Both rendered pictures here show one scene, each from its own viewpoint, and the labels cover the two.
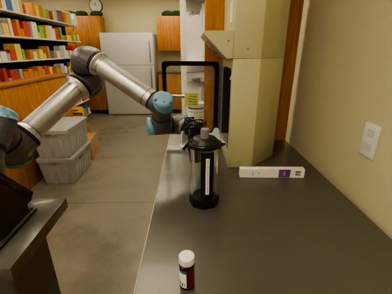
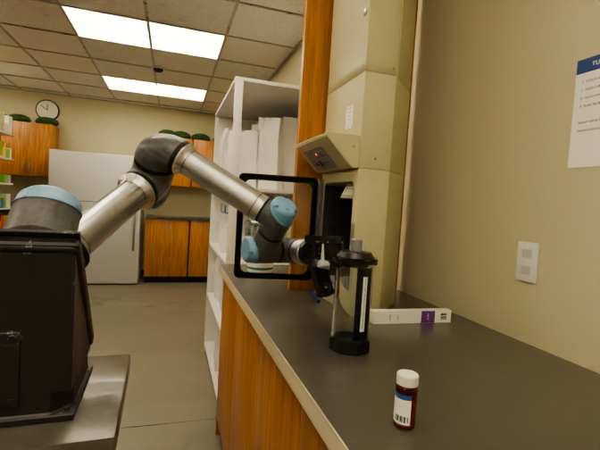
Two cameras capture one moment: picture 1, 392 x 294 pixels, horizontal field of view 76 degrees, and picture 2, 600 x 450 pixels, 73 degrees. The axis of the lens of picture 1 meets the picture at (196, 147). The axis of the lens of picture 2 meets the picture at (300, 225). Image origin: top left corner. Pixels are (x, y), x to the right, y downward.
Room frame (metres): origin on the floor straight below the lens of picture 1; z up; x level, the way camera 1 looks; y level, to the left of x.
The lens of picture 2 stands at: (-0.13, 0.38, 1.29)
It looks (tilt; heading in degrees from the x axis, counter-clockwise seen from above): 3 degrees down; 344
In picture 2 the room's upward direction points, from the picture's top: 4 degrees clockwise
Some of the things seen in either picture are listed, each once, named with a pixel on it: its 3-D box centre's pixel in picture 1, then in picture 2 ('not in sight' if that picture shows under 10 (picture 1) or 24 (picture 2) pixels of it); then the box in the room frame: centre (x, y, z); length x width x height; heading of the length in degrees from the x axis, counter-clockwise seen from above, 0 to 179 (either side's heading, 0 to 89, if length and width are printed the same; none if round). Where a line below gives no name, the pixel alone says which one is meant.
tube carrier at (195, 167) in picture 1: (204, 171); (352, 300); (0.76, -0.03, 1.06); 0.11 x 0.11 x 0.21
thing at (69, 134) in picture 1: (63, 136); not in sight; (2.81, 1.57, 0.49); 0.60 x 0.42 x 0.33; 1
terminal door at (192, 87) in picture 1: (190, 99); (276, 227); (1.37, 0.03, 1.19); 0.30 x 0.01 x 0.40; 82
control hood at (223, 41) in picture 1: (214, 45); (324, 154); (1.19, -0.08, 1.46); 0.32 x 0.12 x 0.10; 1
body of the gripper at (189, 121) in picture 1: (192, 130); (321, 251); (0.90, 0.01, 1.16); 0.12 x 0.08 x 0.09; 16
